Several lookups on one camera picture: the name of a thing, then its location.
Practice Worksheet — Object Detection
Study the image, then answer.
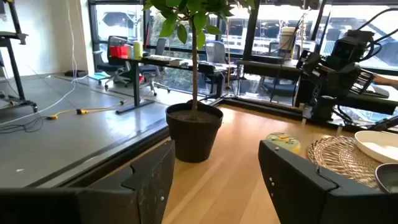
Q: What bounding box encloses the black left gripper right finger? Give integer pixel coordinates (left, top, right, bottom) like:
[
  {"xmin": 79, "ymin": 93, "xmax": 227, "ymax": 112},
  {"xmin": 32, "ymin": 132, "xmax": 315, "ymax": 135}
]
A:
[{"xmin": 257, "ymin": 139, "xmax": 398, "ymax": 224}]

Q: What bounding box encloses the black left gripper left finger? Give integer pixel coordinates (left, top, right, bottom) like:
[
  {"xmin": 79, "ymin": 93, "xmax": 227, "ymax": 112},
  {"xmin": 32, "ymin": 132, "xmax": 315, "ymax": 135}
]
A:
[{"xmin": 0, "ymin": 139, "xmax": 176, "ymax": 224}]

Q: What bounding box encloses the green-blue glazed donut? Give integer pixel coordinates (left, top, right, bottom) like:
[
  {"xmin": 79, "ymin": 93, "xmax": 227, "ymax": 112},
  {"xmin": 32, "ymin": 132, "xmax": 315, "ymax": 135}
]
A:
[{"xmin": 266, "ymin": 132, "xmax": 302, "ymax": 155}]

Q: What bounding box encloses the person's forearm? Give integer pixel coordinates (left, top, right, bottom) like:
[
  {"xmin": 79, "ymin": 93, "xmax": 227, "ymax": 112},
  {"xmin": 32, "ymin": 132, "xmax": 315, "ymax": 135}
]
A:
[{"xmin": 371, "ymin": 73, "xmax": 398, "ymax": 90}]

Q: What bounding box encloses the round woven straw placemat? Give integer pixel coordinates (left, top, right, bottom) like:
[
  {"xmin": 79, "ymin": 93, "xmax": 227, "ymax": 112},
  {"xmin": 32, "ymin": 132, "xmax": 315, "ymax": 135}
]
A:
[{"xmin": 307, "ymin": 135, "xmax": 382, "ymax": 189}]

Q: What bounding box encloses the dark teal plate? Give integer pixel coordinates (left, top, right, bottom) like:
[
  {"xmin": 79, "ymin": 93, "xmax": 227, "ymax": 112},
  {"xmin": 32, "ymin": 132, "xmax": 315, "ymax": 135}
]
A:
[{"xmin": 374, "ymin": 162, "xmax": 398, "ymax": 194}]

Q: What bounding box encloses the white plate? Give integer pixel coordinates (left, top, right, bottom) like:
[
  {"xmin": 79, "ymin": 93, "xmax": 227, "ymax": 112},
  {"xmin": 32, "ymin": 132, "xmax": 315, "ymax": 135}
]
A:
[{"xmin": 354, "ymin": 130, "xmax": 398, "ymax": 164}]

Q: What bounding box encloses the potted green tree black pot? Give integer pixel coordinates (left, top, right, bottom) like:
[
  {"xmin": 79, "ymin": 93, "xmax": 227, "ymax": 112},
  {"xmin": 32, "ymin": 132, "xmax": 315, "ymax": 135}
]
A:
[{"xmin": 142, "ymin": 0, "xmax": 256, "ymax": 164}]

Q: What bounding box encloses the black office desk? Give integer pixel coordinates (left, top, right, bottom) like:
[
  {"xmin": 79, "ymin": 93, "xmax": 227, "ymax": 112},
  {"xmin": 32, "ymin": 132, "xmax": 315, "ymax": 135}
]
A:
[{"xmin": 110, "ymin": 54, "xmax": 237, "ymax": 115}]

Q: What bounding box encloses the flat teal object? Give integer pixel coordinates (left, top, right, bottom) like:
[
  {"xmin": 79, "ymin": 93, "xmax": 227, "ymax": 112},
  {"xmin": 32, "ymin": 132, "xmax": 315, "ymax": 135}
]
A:
[{"xmin": 88, "ymin": 72, "xmax": 110, "ymax": 82}]

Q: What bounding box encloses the black office chair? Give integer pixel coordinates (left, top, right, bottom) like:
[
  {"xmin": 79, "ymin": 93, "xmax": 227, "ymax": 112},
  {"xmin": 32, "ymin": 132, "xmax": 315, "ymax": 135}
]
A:
[{"xmin": 93, "ymin": 35, "xmax": 133, "ymax": 91}]

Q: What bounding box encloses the flat black box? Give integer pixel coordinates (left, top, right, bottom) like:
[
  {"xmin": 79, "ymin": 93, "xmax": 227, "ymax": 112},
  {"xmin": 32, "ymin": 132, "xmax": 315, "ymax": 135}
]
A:
[{"xmin": 64, "ymin": 70, "xmax": 88, "ymax": 78}]

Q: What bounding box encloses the white papers stack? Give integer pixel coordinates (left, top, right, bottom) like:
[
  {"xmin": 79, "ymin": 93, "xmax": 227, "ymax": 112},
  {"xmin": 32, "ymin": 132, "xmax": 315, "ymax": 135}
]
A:
[{"xmin": 146, "ymin": 54, "xmax": 187, "ymax": 67}]

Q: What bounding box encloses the red box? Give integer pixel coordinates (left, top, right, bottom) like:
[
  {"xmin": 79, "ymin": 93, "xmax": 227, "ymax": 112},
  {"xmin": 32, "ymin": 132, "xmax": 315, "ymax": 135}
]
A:
[{"xmin": 108, "ymin": 45, "xmax": 129, "ymax": 60}]

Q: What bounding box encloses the yellow-green cylinder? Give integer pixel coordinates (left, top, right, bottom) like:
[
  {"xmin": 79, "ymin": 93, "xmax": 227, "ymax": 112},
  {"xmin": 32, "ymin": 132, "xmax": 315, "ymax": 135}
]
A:
[{"xmin": 132, "ymin": 40, "xmax": 144, "ymax": 60}]

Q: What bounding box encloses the white container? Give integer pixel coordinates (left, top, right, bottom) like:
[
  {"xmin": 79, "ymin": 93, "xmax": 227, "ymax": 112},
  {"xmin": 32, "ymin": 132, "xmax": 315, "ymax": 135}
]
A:
[{"xmin": 277, "ymin": 26, "xmax": 297, "ymax": 60}]

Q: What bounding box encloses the grey mesh office chair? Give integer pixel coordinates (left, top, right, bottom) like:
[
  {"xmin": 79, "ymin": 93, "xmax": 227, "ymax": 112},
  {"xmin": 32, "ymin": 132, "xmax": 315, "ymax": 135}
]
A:
[{"xmin": 205, "ymin": 40, "xmax": 228, "ymax": 65}]

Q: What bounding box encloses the black wheeled stand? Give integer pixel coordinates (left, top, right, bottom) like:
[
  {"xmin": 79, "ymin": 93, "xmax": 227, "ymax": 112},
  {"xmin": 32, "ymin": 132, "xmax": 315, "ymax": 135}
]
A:
[{"xmin": 0, "ymin": 0, "xmax": 39, "ymax": 113}]

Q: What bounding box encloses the yellow floor cable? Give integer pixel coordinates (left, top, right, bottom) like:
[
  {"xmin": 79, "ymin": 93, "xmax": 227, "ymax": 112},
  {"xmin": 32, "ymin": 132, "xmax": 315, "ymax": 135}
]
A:
[{"xmin": 46, "ymin": 100, "xmax": 126, "ymax": 121}]

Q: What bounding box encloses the black table frame rail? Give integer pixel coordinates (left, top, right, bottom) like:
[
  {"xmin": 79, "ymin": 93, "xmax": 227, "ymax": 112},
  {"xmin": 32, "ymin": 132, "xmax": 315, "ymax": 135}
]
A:
[{"xmin": 198, "ymin": 95, "xmax": 398, "ymax": 133}]

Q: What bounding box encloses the black floor cable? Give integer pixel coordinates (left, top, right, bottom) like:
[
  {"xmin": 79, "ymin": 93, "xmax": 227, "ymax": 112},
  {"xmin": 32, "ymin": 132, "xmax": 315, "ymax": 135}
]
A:
[{"xmin": 0, "ymin": 115, "xmax": 47, "ymax": 134}]

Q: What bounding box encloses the white floor cable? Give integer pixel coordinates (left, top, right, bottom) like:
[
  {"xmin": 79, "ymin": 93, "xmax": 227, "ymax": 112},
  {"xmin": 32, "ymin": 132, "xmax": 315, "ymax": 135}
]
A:
[{"xmin": 0, "ymin": 0, "xmax": 90, "ymax": 127}]

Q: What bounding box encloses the black window frame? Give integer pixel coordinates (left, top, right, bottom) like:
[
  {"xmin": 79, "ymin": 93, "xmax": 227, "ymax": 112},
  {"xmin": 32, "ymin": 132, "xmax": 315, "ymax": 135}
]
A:
[{"xmin": 88, "ymin": 0, "xmax": 398, "ymax": 77}]

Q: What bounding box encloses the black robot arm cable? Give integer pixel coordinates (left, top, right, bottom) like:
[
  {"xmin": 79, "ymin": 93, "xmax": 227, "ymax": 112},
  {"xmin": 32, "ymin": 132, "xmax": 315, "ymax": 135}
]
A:
[{"xmin": 356, "ymin": 7, "xmax": 398, "ymax": 32}]

